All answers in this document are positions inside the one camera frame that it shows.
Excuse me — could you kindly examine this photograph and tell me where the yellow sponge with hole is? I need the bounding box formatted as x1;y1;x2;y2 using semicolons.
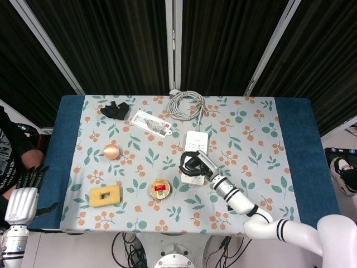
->
89;184;123;209

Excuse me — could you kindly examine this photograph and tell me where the fish print package card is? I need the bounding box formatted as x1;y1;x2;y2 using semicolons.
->
129;109;172;139

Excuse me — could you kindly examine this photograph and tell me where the black box with purple marks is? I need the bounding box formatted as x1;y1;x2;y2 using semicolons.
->
324;147;357;157

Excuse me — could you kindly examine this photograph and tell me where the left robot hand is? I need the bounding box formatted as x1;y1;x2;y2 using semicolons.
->
4;164;60;224

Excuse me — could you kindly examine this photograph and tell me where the person in black shirt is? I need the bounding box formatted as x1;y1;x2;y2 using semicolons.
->
0;106;47;208

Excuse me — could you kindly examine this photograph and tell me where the black and white sneaker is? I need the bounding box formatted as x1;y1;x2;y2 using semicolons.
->
330;156;357;198

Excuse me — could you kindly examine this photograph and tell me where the black pleated curtain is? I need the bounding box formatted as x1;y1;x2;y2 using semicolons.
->
0;0;357;138

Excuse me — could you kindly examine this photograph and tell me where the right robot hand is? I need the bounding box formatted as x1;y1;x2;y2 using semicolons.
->
178;150;224;183

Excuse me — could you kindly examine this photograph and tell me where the black floor cable bundle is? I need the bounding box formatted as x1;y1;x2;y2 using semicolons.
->
111;231;149;268
216;236;252;268

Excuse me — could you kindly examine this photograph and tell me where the round yellow tin red label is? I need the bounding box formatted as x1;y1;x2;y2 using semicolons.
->
147;178;172;200

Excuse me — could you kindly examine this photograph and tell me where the black fabric glove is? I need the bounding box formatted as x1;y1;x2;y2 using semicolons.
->
100;101;132;121

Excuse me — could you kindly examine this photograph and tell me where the fruit and leaf tablecloth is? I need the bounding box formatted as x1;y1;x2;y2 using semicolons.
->
59;94;303;234

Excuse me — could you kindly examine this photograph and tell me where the grey round robot base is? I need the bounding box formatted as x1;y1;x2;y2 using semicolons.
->
153;243;196;268

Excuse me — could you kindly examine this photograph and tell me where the copper pink egg ball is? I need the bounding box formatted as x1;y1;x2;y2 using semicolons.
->
103;143;121;161

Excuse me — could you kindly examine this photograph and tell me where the white power strip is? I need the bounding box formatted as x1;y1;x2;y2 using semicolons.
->
180;130;210;188

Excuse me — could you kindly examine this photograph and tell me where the white slanted frame post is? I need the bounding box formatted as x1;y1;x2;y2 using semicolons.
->
13;0;85;96
243;0;303;97

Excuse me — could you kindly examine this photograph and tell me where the blue table cover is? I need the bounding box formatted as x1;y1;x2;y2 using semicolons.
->
27;94;341;233

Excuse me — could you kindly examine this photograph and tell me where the grey coiled power cable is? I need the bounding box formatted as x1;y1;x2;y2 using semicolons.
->
167;89;208;132

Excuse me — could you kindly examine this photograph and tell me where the white upright frame post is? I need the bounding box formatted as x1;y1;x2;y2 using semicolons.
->
165;0;182;92

